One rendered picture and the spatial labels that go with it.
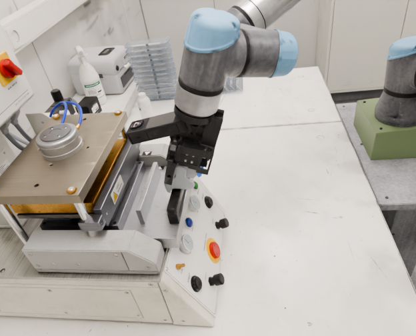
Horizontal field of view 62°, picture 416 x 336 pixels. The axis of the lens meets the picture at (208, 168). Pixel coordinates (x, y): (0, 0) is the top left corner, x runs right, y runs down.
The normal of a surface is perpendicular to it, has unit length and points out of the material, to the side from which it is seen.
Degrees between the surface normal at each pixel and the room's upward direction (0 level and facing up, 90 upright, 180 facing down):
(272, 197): 0
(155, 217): 0
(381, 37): 90
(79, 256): 90
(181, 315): 90
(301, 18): 90
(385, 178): 0
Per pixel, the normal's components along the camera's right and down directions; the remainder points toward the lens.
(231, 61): 0.44, 0.58
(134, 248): 0.55, -0.61
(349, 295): -0.13, -0.77
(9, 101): 0.99, -0.03
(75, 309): -0.11, 0.63
